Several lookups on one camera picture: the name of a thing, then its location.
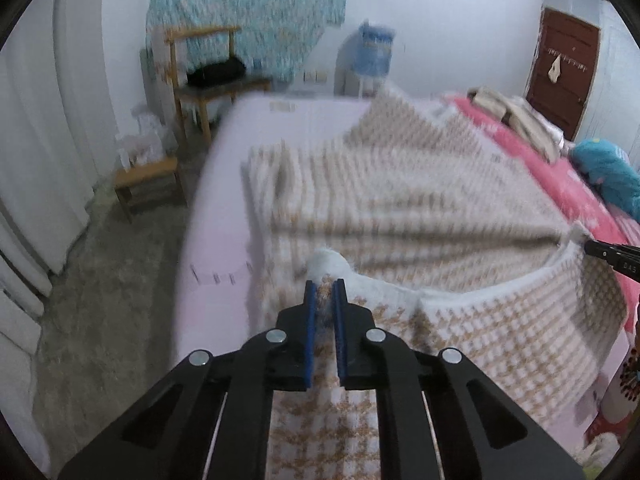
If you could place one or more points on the clear plastic containers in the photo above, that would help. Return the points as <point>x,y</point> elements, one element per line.
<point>142,135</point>

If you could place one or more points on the brown door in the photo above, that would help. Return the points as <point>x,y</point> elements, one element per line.
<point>565,85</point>

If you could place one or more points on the white curtain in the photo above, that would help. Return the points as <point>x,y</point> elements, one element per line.
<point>45,135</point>

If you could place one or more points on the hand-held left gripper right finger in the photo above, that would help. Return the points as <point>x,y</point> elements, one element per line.
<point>341,340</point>

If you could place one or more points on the wall socket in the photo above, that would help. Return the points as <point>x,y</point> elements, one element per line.
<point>315,77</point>

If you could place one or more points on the small wooden stool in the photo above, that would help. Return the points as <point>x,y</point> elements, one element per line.
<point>145,172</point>

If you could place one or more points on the door hook rack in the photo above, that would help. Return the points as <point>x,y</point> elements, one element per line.
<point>570,55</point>

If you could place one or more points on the beige white checkered blanket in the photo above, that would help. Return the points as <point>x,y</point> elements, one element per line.
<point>425,200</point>

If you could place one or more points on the beige clothes pile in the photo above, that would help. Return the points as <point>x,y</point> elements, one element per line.
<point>520,115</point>

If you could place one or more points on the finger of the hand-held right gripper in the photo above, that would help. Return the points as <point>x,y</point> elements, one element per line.
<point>610,251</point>

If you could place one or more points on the small beige hanging cloth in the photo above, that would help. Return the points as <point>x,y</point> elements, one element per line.
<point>555,70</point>

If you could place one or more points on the black bag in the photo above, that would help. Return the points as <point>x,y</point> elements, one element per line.
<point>215,74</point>

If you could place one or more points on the teal patterned hanging cloth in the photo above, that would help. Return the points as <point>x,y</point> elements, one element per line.
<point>250,5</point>

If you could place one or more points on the white water dispenser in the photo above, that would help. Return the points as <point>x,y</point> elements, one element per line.
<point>350,77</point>

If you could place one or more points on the wooden chair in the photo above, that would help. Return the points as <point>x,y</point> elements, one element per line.
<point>200,95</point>

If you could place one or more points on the pink floral blanket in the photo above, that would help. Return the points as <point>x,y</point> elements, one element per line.
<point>575,195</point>

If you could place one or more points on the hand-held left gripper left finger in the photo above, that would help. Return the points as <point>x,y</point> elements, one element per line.
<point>310,340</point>

